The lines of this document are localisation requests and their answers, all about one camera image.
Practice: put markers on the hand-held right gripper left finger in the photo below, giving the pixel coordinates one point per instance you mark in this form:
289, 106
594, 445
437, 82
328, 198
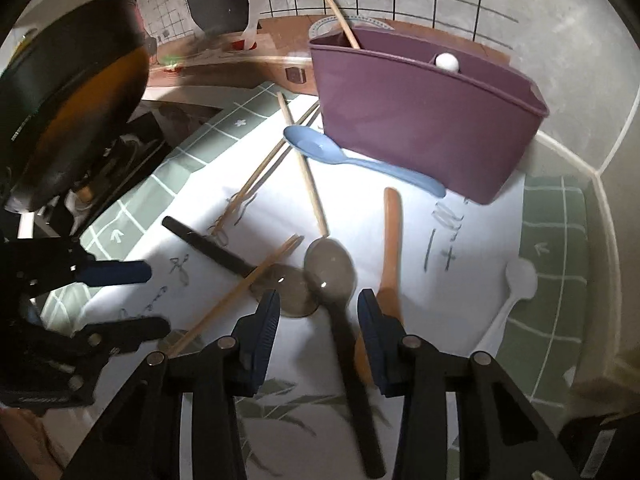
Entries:
265, 332

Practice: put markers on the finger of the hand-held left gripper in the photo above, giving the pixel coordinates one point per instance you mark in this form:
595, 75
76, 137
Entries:
135, 332
117, 272

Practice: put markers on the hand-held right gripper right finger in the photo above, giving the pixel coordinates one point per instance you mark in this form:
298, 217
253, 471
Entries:
371, 332

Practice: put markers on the orange wooden spoon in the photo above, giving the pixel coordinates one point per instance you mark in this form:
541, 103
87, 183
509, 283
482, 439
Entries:
392, 240

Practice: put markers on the wooden chopstick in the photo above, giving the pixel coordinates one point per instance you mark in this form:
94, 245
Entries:
298, 245
302, 165
277, 166
270, 157
225, 302
335, 10

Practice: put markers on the blue plastic spoon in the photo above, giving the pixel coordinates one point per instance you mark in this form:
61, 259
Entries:
315, 145

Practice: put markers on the purple utensil holder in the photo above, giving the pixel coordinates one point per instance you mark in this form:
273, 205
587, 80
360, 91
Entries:
425, 125

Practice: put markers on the person's left forearm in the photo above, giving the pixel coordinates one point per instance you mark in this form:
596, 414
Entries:
25, 445

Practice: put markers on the white paper sheet with writing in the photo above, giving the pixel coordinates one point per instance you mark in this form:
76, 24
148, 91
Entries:
450, 300

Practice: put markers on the white plastic spoon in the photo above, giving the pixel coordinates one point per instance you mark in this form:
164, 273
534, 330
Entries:
520, 277

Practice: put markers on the brown cardboard box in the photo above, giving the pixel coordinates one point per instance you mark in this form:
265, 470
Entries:
240, 67

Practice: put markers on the green grid mat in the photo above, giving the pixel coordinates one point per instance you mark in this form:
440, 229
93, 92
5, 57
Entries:
550, 220

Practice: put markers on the dark object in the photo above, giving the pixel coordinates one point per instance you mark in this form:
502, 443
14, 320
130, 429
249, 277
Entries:
600, 445

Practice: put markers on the white round-head spoon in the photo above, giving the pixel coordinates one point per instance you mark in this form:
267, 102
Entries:
446, 62

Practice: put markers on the clear plastic protractor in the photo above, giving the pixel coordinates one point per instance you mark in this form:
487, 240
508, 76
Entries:
372, 24

